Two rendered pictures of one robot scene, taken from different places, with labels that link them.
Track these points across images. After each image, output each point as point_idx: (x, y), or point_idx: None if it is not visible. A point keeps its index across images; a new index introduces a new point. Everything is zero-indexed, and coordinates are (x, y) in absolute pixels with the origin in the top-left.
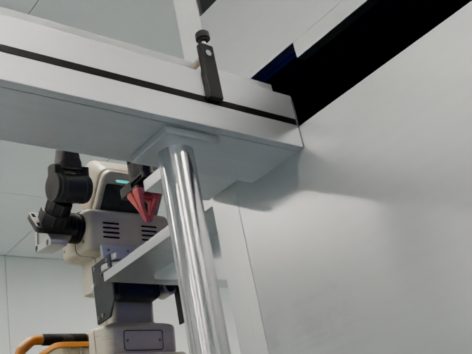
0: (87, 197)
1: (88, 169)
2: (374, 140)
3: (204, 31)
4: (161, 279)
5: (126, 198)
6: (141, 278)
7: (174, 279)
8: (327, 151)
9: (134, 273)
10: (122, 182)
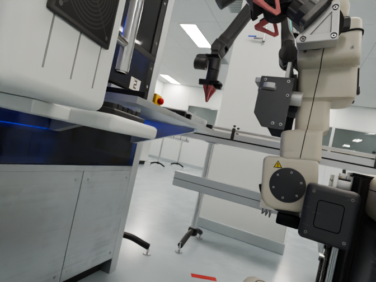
0: (281, 61)
1: (282, 42)
2: None
3: None
4: (191, 132)
5: (218, 89)
6: (202, 131)
7: (182, 134)
8: None
9: (200, 131)
10: (291, 28)
